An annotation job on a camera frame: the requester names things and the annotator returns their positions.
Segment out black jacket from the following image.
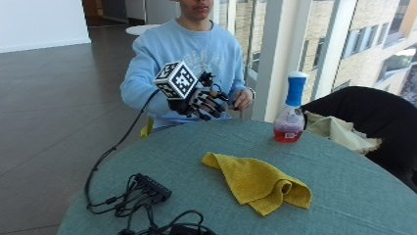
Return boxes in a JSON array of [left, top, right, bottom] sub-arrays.
[[300, 85, 417, 194]]

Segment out black cable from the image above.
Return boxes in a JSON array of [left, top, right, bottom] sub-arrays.
[[84, 88, 162, 210]]

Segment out beige cloth bag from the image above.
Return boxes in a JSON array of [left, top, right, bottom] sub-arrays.
[[304, 111, 384, 156]]

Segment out yellow cloth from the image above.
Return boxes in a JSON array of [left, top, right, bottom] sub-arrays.
[[201, 152, 313, 216]]

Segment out teal tablecloth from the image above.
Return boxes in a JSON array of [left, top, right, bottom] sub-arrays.
[[56, 118, 417, 235]]

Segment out white round table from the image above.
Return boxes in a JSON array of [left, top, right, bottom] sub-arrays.
[[124, 23, 162, 36]]

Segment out black usb hub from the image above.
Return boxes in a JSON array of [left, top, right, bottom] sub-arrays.
[[132, 172, 173, 203]]

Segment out the person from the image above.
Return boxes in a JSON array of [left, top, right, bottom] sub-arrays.
[[120, 0, 256, 129]]

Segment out spray bottle with red liquid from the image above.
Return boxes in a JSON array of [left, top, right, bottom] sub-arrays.
[[272, 70, 309, 144]]

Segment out white marker cube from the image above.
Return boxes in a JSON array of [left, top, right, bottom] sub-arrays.
[[152, 60, 201, 101]]

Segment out bundle of black cables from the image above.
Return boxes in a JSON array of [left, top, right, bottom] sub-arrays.
[[86, 174, 218, 235]]

